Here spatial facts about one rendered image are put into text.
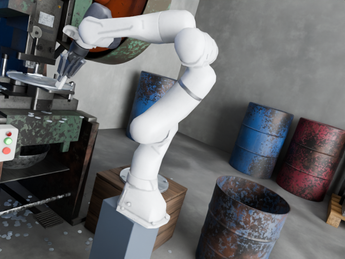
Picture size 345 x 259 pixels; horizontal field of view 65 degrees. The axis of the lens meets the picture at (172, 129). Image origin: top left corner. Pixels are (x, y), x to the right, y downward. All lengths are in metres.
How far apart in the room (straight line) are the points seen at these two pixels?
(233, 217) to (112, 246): 0.63
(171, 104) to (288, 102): 3.31
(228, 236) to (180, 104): 0.83
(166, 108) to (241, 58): 3.50
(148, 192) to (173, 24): 0.60
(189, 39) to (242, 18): 3.68
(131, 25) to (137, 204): 0.64
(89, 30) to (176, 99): 0.40
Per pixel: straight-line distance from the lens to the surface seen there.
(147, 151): 1.03
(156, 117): 0.93
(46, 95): 1.44
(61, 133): 1.48
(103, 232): 1.18
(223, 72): 4.44
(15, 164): 1.55
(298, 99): 4.13
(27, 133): 1.38
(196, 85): 0.91
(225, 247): 1.55
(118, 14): 1.67
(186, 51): 0.88
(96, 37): 1.06
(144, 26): 1.00
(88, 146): 1.54
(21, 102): 1.42
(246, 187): 1.82
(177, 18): 0.98
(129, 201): 1.07
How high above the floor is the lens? 1.01
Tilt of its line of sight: 12 degrees down
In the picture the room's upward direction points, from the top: 16 degrees clockwise
